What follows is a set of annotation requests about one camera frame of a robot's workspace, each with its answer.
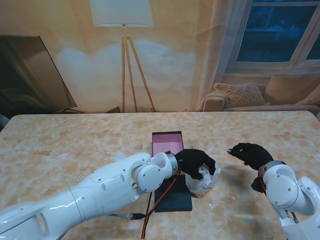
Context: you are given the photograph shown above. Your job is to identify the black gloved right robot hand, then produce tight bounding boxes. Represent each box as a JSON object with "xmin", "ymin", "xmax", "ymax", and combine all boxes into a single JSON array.
[{"xmin": 226, "ymin": 142, "xmax": 275, "ymax": 171}]

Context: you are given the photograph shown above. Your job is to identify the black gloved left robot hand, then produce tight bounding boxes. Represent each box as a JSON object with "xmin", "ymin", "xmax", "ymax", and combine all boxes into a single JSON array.
[{"xmin": 174, "ymin": 148, "xmax": 216, "ymax": 181}]

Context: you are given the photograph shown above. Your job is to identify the white plastic bag orange print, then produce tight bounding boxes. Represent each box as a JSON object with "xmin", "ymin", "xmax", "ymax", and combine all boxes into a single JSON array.
[{"xmin": 186, "ymin": 161, "xmax": 222, "ymax": 198}]

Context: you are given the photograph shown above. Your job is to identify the black gift box pink inside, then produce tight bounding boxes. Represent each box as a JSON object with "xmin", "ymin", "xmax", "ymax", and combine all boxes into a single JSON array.
[{"xmin": 151, "ymin": 130, "xmax": 185, "ymax": 157}]

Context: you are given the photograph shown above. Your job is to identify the black box lid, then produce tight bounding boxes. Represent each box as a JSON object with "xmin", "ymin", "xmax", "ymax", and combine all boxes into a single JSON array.
[{"xmin": 153, "ymin": 174, "xmax": 194, "ymax": 213}]

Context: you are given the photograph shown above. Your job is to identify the knitted beige cushion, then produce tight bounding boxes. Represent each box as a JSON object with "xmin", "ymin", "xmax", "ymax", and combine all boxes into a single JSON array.
[{"xmin": 213, "ymin": 82, "xmax": 267, "ymax": 107}]

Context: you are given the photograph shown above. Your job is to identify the beige sofa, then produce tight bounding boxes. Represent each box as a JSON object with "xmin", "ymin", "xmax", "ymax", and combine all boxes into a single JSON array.
[{"xmin": 199, "ymin": 73, "xmax": 320, "ymax": 112}]

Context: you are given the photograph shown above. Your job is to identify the white framed window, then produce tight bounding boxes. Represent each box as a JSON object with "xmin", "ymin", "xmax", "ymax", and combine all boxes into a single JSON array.
[{"xmin": 223, "ymin": 0, "xmax": 320, "ymax": 76}]

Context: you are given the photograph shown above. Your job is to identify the tripod floor lamp white shade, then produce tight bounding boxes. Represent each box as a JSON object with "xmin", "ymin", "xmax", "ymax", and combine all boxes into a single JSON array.
[{"xmin": 89, "ymin": 0, "xmax": 157, "ymax": 113}]

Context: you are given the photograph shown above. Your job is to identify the dark flat television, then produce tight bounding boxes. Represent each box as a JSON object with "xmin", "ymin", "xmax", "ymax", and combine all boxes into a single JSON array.
[{"xmin": 0, "ymin": 35, "xmax": 85, "ymax": 115}]

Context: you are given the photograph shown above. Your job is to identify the red black right arm cable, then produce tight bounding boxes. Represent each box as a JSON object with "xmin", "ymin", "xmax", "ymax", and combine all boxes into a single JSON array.
[{"xmin": 258, "ymin": 166, "xmax": 300, "ymax": 225}]

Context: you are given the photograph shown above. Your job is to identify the red black arm cable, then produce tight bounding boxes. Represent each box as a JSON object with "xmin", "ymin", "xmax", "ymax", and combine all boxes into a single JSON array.
[
  {"xmin": 258, "ymin": 166, "xmax": 300, "ymax": 225},
  {"xmin": 141, "ymin": 167, "xmax": 182, "ymax": 240}
]

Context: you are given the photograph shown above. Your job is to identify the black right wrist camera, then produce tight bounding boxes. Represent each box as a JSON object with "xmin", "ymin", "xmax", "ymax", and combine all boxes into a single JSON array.
[{"xmin": 250, "ymin": 176, "xmax": 266, "ymax": 194}]

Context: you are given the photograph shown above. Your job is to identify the red black left arm cable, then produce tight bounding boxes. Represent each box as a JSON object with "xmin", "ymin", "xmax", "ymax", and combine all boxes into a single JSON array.
[{"xmin": 141, "ymin": 167, "xmax": 182, "ymax": 240}]

